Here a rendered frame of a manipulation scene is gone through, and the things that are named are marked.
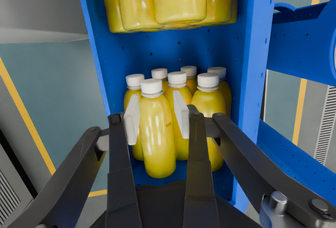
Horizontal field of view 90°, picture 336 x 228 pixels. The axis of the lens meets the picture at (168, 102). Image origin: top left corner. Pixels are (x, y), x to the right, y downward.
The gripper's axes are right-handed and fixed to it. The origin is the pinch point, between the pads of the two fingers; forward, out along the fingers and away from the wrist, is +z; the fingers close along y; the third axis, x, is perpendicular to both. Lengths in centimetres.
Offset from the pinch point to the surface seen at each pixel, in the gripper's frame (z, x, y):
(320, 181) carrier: 32, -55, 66
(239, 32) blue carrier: 17.1, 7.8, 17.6
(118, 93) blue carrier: 18.1, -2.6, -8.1
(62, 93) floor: 123, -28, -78
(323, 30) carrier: 23.6, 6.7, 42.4
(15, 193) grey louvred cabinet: 102, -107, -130
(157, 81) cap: 11.1, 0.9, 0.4
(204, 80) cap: 10.6, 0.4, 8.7
